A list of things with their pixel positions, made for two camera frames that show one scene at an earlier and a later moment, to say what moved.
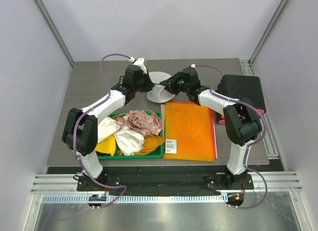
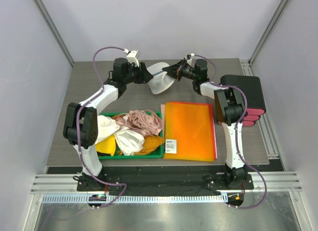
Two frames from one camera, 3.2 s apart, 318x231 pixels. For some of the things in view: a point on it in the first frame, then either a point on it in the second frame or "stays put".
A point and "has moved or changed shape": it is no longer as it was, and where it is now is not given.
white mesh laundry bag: (158, 94) has moved or changed shape
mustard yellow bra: (107, 144) stays put
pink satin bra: (147, 121) stays put
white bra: (129, 142) stays put
